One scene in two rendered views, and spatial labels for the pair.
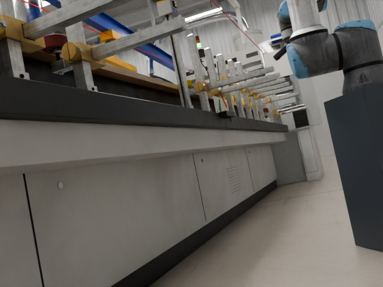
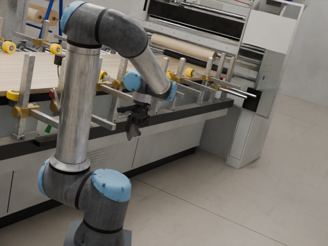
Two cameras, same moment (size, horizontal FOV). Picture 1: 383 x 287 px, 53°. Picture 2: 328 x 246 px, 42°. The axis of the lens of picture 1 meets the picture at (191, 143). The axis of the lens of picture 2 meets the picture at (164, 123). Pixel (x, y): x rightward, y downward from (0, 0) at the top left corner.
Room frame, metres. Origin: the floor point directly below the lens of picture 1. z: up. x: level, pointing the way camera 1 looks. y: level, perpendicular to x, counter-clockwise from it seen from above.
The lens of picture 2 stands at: (0.08, -1.02, 1.52)
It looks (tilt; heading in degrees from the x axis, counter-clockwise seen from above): 16 degrees down; 7
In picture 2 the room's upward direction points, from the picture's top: 14 degrees clockwise
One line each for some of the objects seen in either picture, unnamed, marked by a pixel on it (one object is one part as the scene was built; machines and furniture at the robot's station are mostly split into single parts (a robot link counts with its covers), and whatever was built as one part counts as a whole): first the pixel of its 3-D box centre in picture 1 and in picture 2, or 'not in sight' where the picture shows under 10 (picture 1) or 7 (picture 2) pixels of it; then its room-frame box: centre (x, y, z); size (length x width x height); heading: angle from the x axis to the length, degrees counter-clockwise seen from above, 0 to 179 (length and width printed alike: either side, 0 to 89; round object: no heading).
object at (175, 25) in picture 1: (114, 48); not in sight; (1.05, 0.16, 0.82); 0.43 x 0.03 x 0.04; 68
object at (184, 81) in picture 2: (272, 92); (194, 84); (3.36, -0.80, 0.95); 0.36 x 0.03 x 0.03; 68
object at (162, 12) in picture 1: (167, 9); not in sight; (1.74, -0.01, 1.18); 0.07 x 0.07 x 0.08; 68
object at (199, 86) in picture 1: (203, 87); (25, 111); (2.00, -0.12, 0.84); 0.13 x 0.06 x 0.05; 158
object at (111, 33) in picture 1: (112, 45); not in sight; (7.03, 1.09, 2.95); 0.34 x 0.26 x 0.49; 164
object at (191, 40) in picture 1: (199, 78); (23, 102); (1.98, -0.11, 0.89); 0.03 x 0.03 x 0.48; 68
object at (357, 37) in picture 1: (355, 45); (106, 197); (1.49, -0.71, 0.79); 0.17 x 0.15 x 0.18; 80
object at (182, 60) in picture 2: (259, 102); (175, 88); (3.37, -0.66, 0.88); 0.03 x 0.03 x 0.48; 68
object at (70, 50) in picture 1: (84, 56); not in sight; (1.07, 0.25, 0.82); 0.13 x 0.06 x 0.05; 158
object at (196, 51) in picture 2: not in sight; (198, 51); (4.84, -0.66, 1.05); 1.43 x 0.12 x 0.12; 68
